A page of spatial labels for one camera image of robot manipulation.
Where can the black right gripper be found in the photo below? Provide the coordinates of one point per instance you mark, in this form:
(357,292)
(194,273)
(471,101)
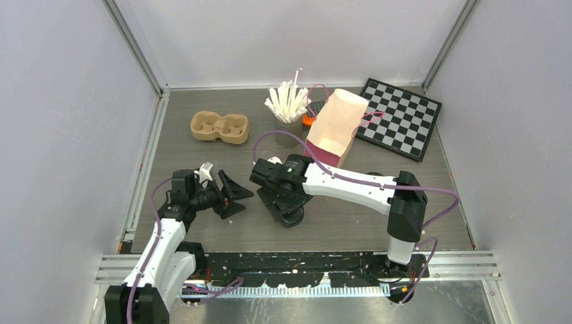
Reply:
(269,196)

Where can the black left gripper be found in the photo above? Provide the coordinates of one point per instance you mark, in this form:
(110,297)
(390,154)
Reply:
(233,192)

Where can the black paper coffee cup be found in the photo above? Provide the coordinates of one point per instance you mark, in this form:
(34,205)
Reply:
(293,218)

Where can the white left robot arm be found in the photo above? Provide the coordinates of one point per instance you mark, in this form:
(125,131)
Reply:
(146,295)

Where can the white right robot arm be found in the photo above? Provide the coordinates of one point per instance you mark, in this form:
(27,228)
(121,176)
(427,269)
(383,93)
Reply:
(399,199)

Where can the grey straw holder cup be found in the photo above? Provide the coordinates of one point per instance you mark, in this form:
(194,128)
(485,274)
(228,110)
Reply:
(283,137)

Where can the brown cardboard cup carrier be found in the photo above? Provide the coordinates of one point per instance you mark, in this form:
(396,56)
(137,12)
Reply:
(210,126)

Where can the pink paper gift bag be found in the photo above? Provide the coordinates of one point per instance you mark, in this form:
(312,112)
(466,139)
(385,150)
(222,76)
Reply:
(331,135)

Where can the orange black small device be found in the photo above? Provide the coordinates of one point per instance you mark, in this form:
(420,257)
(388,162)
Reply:
(310,116)

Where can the black white chessboard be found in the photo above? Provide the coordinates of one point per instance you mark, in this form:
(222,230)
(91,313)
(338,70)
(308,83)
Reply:
(397,119)

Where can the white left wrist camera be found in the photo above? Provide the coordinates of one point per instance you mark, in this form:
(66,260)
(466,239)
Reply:
(204,173)

